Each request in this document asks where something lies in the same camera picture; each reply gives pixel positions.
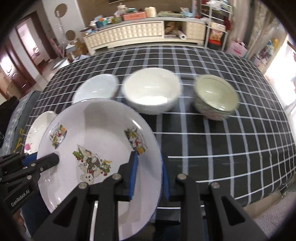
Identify black white grid tablecloth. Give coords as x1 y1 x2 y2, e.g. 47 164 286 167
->
24 45 295 205

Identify cartoon print white plate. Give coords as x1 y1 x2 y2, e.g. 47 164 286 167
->
37 99 163 240

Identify white dustpan with broom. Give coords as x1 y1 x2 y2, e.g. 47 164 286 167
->
55 10 76 62

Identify white metal shelf rack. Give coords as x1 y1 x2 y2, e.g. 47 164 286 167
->
199 1 233 51

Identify brown wooden door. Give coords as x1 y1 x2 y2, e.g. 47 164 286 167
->
1 39 36 98

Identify bluish white bowl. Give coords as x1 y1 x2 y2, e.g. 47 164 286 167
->
72 74 119 104

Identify pink floral white plate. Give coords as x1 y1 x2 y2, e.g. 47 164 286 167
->
24 111 57 155

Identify cream tufted TV cabinet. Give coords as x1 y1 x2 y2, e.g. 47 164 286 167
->
84 17 206 55

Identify grey queen print cloth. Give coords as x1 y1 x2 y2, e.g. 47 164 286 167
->
1 91 41 156

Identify floral patterned green bowl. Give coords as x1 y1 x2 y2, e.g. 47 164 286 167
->
193 74 239 121

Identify cream plastic jug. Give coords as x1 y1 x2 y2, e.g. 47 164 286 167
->
144 6 157 18

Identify cream white bowl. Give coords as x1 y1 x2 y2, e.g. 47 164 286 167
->
121 68 183 115

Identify white paper roll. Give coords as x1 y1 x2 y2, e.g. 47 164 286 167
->
175 30 187 40

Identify arched floor mirror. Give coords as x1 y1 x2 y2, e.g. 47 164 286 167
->
247 21 287 75

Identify pink storage box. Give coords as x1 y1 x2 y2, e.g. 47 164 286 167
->
123 11 147 21

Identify pink tote bag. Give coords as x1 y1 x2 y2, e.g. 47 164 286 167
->
226 40 248 57

